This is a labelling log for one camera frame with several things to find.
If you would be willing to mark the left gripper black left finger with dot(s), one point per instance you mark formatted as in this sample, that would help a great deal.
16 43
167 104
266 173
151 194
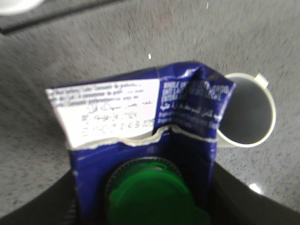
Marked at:
55 206

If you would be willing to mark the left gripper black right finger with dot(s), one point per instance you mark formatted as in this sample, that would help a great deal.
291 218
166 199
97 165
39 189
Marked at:
234 203

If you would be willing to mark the cream HOME mug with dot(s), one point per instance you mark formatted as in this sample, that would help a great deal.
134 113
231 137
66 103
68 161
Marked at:
250 116

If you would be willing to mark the blue white milk carton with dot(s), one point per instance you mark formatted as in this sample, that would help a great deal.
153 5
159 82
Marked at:
142 145

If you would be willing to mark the black wire mug rack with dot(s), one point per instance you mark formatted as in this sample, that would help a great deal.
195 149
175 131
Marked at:
47 11

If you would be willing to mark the white mug black handle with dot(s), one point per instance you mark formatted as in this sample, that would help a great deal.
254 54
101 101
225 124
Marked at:
14 7

